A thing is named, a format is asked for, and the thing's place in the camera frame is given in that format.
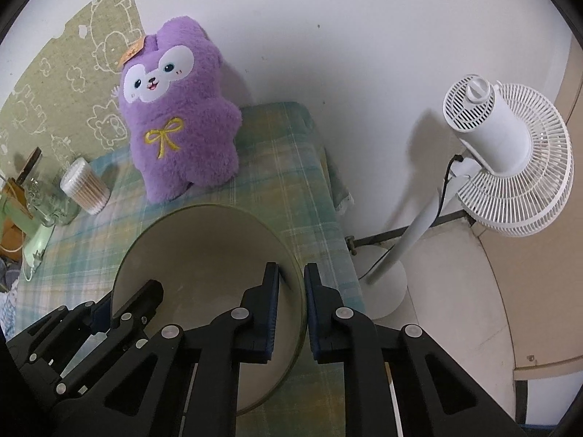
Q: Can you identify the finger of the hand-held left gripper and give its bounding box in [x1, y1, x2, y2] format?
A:
[27, 279, 165, 401]
[7, 301, 112, 365]

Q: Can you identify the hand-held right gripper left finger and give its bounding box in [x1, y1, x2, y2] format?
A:
[59, 261, 281, 437]

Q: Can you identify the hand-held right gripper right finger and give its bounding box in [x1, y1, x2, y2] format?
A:
[304, 261, 527, 437]

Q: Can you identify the small floral ceramic bowl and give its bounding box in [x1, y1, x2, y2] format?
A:
[110, 203, 307, 416]

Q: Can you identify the blue checked blanket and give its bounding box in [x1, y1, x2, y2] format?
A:
[0, 255, 23, 333]

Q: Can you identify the wooden headboard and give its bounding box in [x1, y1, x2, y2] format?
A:
[0, 180, 28, 256]

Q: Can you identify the glass jar with black lid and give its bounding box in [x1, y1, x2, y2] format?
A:
[18, 177, 83, 228]

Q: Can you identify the cotton swab container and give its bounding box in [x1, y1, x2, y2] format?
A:
[59, 157, 111, 216]

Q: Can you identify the plaid tablecloth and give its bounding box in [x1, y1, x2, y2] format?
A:
[0, 101, 365, 437]

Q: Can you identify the purple plush toy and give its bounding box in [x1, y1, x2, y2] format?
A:
[117, 17, 242, 203]

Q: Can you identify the white standing fan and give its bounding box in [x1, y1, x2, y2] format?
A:
[357, 73, 574, 322]

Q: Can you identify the black fan cable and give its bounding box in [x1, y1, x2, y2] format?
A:
[360, 154, 465, 283]

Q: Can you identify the green printed wall cloth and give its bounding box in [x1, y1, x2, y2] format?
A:
[0, 0, 146, 178]

